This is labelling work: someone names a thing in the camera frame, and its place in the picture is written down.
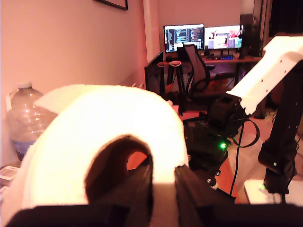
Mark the black flat screen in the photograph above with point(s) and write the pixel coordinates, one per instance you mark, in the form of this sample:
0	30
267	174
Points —
154	73

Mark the black mesh office chair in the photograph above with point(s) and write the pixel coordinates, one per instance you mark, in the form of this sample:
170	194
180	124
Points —
196	63

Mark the backlit keyboard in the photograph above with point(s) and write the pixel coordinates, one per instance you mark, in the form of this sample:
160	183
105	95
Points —
220	58

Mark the large clear water bottle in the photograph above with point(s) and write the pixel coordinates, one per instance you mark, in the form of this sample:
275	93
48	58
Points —
26	113

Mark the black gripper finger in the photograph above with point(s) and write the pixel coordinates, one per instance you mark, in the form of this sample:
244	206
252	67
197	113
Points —
194	189
142	189

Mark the plastic-wrapped silver-lidded jar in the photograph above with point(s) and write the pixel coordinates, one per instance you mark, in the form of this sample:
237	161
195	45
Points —
8	173

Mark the dark houseplant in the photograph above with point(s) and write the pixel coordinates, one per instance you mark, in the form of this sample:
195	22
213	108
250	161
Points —
251	37

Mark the monitor showing bright pictures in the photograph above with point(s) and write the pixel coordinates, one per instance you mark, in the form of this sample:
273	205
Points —
222	36

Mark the white paper towel roll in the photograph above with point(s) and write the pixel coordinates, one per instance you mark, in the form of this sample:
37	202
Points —
94	118

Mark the wooden computer desk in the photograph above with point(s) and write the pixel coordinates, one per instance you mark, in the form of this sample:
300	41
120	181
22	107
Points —
236	60

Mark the monitor showing dark code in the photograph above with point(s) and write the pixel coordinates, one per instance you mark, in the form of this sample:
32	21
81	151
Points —
183	37

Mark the black stand with pale rings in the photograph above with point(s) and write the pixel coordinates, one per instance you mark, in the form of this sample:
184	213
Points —
176	78

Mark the black picture frame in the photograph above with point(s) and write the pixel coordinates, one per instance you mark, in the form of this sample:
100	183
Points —
113	3

